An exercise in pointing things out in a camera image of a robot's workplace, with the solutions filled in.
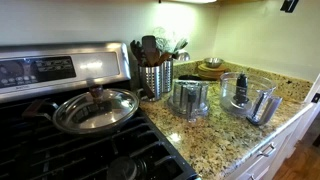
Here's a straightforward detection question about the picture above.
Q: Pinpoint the clear food processor bowl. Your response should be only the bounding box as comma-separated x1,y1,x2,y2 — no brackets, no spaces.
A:
218,71,284,127

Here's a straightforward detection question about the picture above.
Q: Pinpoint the small steel bowl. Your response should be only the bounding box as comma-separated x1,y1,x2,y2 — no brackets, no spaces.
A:
202,56,225,69

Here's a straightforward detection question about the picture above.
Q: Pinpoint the under-cabinet light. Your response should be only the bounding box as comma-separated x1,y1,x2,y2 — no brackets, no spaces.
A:
157,0,218,5

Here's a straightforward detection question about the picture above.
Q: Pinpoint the round wooden trivet stack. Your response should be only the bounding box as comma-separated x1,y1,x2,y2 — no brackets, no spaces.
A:
196,62,231,81

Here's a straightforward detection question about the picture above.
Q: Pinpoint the green spatula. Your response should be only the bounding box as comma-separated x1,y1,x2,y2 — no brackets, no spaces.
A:
172,37,190,55

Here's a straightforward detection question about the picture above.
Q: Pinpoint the steel ladle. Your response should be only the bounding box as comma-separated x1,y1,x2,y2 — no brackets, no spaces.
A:
173,49,191,63

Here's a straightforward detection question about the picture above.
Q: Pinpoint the brown wooden spoon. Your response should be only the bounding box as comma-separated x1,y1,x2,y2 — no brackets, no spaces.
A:
155,51,173,67

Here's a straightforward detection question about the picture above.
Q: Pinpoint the clear food processor lid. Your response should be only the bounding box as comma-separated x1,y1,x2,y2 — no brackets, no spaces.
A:
167,78,211,123

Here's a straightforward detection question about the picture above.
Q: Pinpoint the dark wooden spatula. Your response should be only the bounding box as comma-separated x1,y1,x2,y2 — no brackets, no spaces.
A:
141,34,162,67

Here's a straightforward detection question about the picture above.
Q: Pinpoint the white kitchen cabinet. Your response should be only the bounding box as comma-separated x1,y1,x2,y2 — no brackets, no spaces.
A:
225,74,320,180

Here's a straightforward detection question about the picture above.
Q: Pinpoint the wide perforated steel utensil holder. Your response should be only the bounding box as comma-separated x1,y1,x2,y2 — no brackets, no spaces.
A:
137,63,164,101

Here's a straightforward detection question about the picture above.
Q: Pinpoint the black slotted utensil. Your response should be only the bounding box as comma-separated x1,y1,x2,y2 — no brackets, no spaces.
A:
129,39,147,67

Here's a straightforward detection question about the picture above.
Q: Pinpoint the stainless steel gas stove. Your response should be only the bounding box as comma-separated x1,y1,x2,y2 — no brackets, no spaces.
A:
0,41,201,180

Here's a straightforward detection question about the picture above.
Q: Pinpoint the shiny steel pan lid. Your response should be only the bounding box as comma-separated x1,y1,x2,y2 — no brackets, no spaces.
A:
52,79,141,135

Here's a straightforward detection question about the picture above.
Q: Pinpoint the black stove burner cap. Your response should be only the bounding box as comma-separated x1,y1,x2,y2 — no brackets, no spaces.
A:
106,155,148,180

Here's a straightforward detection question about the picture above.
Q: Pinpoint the black wall outlet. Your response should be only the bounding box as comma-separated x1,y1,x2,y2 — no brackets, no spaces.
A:
311,92,320,105

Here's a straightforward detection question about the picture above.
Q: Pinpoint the wire whisk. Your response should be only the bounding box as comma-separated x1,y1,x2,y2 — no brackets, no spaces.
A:
152,26,175,55

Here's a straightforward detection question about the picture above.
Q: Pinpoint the steel pan wooden handle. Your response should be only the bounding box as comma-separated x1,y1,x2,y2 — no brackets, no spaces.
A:
21,98,60,122

